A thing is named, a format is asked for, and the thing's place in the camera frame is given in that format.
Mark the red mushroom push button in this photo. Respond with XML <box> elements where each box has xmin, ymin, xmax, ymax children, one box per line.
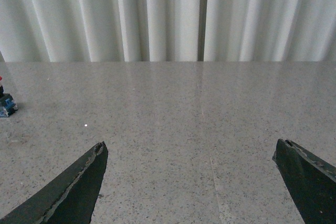
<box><xmin>1</xmin><ymin>77</ymin><xmax>18</xmax><ymax>118</ymax></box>

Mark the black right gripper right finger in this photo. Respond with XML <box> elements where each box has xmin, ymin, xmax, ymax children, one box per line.
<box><xmin>272</xmin><ymin>139</ymin><xmax>335</xmax><ymax>223</ymax></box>

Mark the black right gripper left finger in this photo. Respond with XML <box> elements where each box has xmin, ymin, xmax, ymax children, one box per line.
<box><xmin>1</xmin><ymin>142</ymin><xmax>108</xmax><ymax>223</ymax></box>

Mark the white pleated curtain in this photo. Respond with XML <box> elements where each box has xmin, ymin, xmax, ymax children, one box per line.
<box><xmin>1</xmin><ymin>0</ymin><xmax>335</xmax><ymax>62</ymax></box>

